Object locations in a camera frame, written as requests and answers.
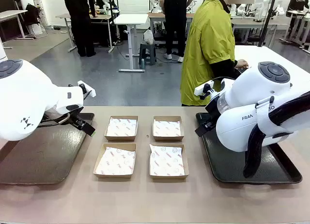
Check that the wooden top desk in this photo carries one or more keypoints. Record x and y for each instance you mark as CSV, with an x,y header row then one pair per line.
x,y
67,16

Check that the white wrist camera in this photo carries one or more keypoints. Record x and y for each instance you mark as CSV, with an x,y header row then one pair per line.
x,y
89,89
201,88

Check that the person right forearm black sleeve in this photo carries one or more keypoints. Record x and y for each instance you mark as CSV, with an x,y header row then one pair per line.
x,y
222,68

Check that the black bag on chair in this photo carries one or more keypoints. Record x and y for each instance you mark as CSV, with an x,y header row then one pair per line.
x,y
32,14

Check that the grey workbench with robots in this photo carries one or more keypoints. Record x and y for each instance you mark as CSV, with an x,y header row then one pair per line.
x,y
254,22

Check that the brown cardboard box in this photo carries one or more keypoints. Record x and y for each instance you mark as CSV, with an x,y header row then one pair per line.
x,y
99,175
155,177
156,137
107,137

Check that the person in black with sneakers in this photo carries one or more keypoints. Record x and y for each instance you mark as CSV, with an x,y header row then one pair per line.
x,y
175,20

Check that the black stand pole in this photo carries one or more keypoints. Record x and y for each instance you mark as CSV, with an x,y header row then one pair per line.
x,y
267,18

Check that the white standing desk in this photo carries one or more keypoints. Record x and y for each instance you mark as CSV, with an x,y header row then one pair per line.
x,y
130,20

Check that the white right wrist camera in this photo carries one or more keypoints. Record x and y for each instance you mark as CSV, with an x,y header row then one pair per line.
x,y
201,88

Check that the person in black printed shirt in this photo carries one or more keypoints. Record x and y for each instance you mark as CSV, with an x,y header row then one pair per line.
x,y
299,5

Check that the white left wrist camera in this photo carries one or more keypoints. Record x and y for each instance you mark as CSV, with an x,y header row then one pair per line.
x,y
89,89

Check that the person right hand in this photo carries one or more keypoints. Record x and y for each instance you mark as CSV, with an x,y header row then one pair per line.
x,y
241,63

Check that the white printed paper liner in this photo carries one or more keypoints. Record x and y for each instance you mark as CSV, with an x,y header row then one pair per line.
x,y
122,128
167,161
167,129
116,161

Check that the person in black clothes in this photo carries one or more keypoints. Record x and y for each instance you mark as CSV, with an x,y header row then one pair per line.
x,y
81,20

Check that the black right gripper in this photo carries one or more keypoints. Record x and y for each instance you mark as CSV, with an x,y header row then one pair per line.
x,y
213,110

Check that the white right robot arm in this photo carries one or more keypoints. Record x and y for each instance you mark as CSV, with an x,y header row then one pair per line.
x,y
254,93

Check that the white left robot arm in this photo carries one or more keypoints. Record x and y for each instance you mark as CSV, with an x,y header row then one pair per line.
x,y
26,98

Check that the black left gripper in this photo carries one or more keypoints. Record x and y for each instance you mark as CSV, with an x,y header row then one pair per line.
x,y
77,119

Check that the brown plastic tray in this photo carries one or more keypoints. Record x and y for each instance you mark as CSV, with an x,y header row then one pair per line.
x,y
48,156

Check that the white side table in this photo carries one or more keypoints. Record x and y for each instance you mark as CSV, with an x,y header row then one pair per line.
x,y
10,14

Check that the white plastic bag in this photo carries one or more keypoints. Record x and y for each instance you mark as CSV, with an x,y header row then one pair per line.
x,y
148,37

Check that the grey plastic stool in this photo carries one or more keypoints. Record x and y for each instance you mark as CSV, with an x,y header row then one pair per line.
x,y
147,53

